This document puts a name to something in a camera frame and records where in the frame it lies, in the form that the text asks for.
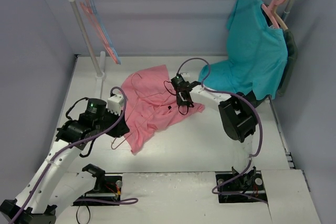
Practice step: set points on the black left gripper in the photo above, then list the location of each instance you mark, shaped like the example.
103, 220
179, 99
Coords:
119, 127

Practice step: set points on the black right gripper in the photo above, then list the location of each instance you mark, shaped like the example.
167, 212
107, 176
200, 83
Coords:
184, 91

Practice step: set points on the pink t shirt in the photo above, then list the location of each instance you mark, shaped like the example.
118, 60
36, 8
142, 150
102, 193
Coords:
154, 80

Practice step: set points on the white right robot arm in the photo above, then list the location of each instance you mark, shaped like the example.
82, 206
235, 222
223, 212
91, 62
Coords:
237, 118

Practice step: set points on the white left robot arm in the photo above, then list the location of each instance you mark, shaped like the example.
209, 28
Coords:
45, 198

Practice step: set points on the teal t shirt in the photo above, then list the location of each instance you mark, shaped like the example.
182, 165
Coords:
257, 54

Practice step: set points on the thick pink hanger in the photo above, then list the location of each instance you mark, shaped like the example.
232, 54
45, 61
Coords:
270, 11

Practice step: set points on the thick beige hanger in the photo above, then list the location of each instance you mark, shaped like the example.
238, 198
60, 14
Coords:
283, 22

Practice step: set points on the dark green garment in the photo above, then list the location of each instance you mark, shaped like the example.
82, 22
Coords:
291, 61

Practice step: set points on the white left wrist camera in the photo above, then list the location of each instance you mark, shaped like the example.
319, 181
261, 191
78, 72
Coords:
115, 104

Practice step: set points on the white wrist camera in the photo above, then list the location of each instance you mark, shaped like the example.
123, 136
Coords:
115, 104
185, 74

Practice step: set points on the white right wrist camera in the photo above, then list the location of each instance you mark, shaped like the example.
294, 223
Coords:
185, 74

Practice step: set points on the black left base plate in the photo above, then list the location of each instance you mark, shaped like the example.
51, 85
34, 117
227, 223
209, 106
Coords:
109, 191

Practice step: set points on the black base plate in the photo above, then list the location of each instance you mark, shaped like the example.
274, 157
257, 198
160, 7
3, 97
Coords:
246, 189
109, 191

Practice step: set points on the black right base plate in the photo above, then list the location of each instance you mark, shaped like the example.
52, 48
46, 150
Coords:
246, 189

